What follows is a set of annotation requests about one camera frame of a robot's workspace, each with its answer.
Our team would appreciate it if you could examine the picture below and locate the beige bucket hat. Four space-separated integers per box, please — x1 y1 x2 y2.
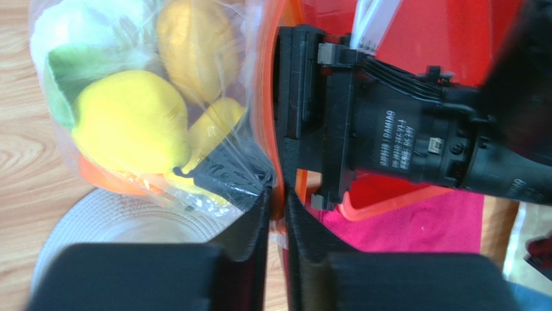
30 189 243 294

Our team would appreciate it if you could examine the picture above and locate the orange fake fruit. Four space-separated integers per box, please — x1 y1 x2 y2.
78 155 164 196

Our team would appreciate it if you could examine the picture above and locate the magenta folded cloth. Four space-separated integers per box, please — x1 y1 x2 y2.
309 176 484 253

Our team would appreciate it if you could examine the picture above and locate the yellow fake pear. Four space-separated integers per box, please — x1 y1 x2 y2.
71 70 190 174

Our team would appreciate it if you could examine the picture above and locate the white fake cauliflower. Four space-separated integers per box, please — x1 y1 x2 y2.
30 1 164 129

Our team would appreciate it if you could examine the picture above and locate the yellow fake pepper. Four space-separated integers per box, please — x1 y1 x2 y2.
163 97 246 206

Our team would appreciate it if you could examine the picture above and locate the dark yellow fake fruit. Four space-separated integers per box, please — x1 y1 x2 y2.
156 1 238 106

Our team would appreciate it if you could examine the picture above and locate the clear zip top bag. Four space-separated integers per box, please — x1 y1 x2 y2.
27 0 303 251

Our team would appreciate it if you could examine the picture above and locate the red plastic tray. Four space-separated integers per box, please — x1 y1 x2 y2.
297 0 525 223

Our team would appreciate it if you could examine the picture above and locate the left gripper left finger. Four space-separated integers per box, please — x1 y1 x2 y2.
26 189 271 310

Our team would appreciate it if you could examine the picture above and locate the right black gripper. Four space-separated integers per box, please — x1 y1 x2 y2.
187 25 477 212

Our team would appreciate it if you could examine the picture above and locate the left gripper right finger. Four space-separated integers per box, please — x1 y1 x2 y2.
285 190 519 310

